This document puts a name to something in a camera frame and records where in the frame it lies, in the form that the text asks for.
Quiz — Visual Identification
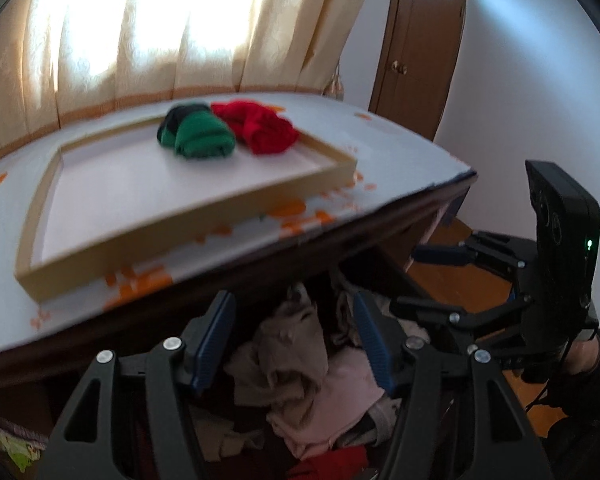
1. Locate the pile of mixed underwear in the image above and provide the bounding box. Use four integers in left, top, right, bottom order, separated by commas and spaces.
187, 280, 431, 480

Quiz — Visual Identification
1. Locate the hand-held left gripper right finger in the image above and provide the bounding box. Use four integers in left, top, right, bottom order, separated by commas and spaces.
352, 291, 556, 480

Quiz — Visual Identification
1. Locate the curtain tassel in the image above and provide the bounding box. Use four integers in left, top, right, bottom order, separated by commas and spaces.
325, 66, 347, 102

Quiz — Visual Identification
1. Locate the brown wooden door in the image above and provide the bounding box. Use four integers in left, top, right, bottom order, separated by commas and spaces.
367, 0, 469, 143

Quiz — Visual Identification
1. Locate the green underwear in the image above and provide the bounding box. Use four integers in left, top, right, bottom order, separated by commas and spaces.
156, 103, 237, 160

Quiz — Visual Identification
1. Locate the yellow green printed cloth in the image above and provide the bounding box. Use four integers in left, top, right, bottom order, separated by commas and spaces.
0, 424, 49, 474

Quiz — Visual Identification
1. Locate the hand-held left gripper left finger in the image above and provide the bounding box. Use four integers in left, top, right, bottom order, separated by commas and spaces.
36, 290, 237, 480

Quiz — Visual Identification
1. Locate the red underwear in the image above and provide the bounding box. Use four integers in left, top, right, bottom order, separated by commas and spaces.
211, 100, 300, 156

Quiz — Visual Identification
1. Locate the shallow cardboard tray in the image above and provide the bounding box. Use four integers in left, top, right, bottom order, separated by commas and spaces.
14, 110, 359, 304

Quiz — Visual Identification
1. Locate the cream and orange patterned curtain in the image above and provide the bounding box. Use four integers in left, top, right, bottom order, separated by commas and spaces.
0, 0, 381, 163

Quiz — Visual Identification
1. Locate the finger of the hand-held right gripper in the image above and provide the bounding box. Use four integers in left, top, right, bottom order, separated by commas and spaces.
411, 230, 536, 281
390, 294, 531, 361

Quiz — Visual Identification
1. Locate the white persimmon print tablecloth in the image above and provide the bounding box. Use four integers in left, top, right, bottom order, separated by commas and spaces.
0, 91, 479, 357

